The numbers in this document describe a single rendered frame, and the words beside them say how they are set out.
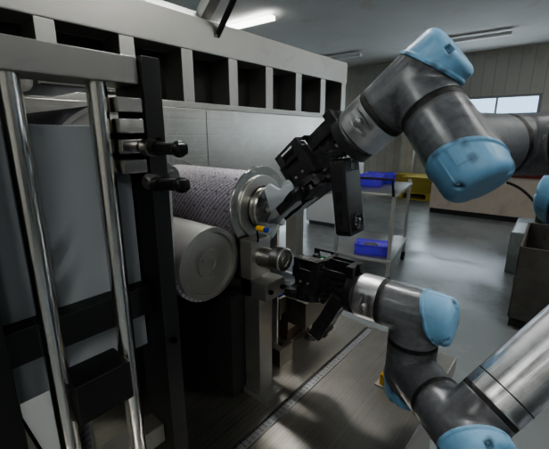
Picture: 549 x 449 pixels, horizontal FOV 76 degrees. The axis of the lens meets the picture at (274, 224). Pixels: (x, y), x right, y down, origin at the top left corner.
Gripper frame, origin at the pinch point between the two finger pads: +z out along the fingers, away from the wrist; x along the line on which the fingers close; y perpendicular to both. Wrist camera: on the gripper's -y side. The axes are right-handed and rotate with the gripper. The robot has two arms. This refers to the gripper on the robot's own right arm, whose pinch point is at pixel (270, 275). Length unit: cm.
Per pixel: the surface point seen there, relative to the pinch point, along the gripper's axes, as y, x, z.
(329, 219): -97, -402, 228
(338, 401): -19.0, 2.6, -18.6
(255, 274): 5.3, 11.1, -6.1
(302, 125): 32, -52, 30
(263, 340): -7.4, 10.3, -7.2
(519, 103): 91, -852, 60
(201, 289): 4.6, 19.6, -2.4
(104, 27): 49, 15, 30
